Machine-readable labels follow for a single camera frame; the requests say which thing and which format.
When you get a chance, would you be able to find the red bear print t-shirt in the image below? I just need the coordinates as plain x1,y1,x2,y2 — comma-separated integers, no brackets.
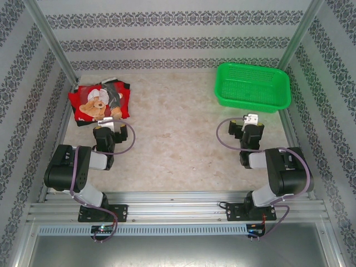
68,80,132,123

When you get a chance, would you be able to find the green plastic basket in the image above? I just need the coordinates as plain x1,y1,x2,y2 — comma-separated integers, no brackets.
214,62,291,115

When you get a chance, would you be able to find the black folded t-shirt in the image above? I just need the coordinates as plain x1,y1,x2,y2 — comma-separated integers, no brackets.
72,78,132,127

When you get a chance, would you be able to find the grey metal sheet panel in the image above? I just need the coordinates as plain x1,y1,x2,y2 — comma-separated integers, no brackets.
16,222,345,267

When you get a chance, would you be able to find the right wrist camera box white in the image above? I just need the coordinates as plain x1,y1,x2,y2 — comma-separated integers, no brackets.
241,112,259,131

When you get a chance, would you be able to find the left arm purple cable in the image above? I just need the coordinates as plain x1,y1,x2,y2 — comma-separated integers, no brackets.
68,118,137,244

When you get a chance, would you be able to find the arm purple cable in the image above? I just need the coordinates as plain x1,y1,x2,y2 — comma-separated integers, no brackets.
68,118,137,244
216,116,311,243

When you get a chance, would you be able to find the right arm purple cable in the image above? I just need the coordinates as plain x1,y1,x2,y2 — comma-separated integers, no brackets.
216,116,311,243

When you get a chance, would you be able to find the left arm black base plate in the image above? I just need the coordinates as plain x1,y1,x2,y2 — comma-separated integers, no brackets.
77,204,128,223

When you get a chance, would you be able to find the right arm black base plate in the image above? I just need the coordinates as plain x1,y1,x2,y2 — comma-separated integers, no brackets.
225,201,278,222

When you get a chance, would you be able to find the aluminium cross rail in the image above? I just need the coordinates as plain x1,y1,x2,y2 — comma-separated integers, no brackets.
26,191,330,223

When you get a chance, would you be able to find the slotted grey cable duct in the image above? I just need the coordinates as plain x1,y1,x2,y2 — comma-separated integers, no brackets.
37,224,248,236

